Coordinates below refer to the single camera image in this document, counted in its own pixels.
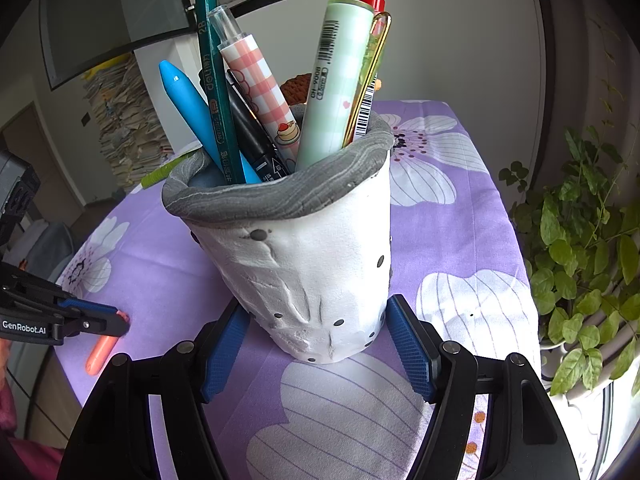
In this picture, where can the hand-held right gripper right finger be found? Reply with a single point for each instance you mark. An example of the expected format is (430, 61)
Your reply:
(407, 345)

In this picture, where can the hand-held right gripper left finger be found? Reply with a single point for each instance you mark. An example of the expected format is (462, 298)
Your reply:
(225, 350)

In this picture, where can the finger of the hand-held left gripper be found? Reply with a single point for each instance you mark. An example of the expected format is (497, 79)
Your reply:
(95, 321)

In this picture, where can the orange highlighter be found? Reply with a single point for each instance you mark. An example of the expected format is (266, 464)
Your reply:
(100, 355)

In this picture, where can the grey white dotted pen holder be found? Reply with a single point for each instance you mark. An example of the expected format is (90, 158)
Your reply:
(300, 270)

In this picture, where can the blue pen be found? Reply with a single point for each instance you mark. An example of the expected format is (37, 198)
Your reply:
(187, 100)

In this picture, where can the black marker pen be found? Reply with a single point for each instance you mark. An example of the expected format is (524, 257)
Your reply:
(250, 135)

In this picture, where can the dark green pencil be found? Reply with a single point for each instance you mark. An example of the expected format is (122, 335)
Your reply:
(212, 75)

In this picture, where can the pink patterned pen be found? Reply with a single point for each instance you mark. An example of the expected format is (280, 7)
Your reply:
(260, 90)

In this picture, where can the light green pen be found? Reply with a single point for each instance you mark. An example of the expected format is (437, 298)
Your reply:
(330, 85)

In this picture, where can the gold clip pen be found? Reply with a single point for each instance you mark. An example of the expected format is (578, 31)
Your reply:
(372, 45)

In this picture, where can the brown door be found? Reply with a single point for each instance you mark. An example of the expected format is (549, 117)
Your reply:
(40, 150)

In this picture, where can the stack of papers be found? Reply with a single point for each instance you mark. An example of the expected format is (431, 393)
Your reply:
(125, 120)

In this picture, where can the green crochet stem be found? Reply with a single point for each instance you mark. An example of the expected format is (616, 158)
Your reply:
(160, 175)

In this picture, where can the purple floral tablecloth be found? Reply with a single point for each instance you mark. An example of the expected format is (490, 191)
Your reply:
(475, 200)

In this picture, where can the green potted plant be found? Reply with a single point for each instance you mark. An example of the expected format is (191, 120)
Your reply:
(580, 260)

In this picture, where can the dark glass cabinet door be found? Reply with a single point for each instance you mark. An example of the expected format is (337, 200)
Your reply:
(110, 15)

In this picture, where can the crochet sunflower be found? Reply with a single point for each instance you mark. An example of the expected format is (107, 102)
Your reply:
(297, 89)

